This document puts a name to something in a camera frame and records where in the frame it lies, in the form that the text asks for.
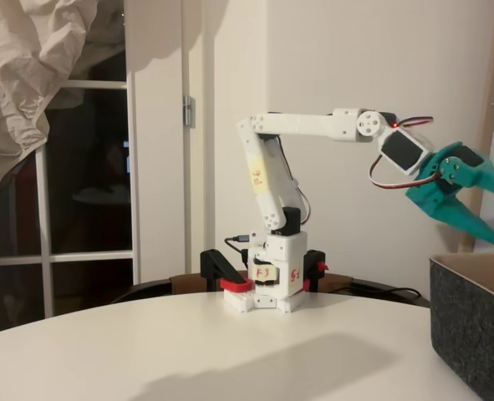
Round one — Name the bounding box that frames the dark grey felt box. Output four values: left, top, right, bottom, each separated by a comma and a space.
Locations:
429, 251, 494, 401

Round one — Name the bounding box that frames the dark low furniture piece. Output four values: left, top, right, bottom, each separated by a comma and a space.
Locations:
325, 272, 431, 309

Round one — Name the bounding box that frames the silver door hinge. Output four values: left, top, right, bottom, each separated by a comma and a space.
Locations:
182, 94, 196, 128

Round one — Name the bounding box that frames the white framed glass door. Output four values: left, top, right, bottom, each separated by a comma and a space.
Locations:
0, 53, 185, 331

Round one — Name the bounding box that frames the crumpled beige curtain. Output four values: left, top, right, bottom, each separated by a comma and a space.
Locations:
0, 0, 126, 226

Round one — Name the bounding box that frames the red white black servo wire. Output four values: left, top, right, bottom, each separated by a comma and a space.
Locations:
278, 141, 313, 223
396, 114, 435, 131
367, 152, 442, 191

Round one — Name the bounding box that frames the light wooden post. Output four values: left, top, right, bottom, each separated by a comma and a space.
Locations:
455, 0, 494, 254

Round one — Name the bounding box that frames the thin black cable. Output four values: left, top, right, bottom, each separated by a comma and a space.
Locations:
328, 282, 424, 300

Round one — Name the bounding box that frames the black USB cable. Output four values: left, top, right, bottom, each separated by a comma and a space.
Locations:
224, 235, 252, 254

